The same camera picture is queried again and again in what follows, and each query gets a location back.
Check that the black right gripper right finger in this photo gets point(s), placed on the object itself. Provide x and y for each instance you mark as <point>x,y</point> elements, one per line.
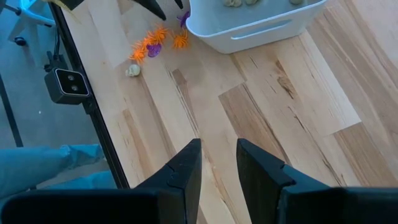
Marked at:
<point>264,186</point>

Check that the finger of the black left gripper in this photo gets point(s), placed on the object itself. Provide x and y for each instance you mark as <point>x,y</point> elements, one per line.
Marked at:
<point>178,3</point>
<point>154,7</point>

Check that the white chair base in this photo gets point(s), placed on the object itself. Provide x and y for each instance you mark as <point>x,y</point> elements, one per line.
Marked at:
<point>34,15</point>

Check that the purple translucent plastic cone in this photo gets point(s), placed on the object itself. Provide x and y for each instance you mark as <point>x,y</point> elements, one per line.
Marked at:
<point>184,18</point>
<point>154,49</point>

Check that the black aluminium table frame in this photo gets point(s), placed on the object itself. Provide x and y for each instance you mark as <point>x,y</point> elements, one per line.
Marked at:
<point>102,137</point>

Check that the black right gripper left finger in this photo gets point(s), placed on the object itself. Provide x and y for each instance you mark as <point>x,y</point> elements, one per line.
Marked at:
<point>174,193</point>

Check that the person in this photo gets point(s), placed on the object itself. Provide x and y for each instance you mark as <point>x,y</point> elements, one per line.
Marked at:
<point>31,168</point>

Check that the black table-level camera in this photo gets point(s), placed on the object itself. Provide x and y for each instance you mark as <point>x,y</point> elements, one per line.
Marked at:
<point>66,85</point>

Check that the white plastic bin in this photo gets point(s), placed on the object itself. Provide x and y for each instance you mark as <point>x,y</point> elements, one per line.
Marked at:
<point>248,34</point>

